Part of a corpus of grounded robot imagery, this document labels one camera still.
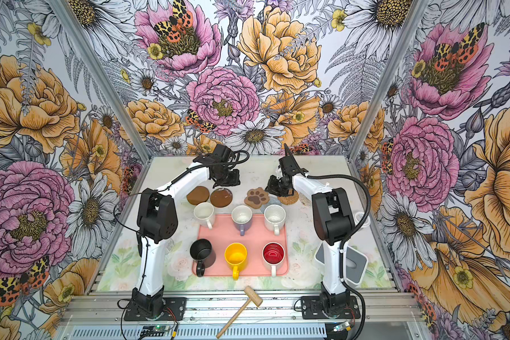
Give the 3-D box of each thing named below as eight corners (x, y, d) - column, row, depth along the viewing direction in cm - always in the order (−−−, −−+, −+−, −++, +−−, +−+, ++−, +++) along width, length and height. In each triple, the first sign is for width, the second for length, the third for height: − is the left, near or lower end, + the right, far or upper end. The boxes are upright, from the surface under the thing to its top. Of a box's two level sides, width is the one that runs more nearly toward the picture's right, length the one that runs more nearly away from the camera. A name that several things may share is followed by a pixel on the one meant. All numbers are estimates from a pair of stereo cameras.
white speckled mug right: (258, 232, 94) (258, 221, 87) (269, 212, 101) (269, 201, 93) (277, 240, 92) (278, 230, 85) (286, 220, 98) (288, 209, 91)
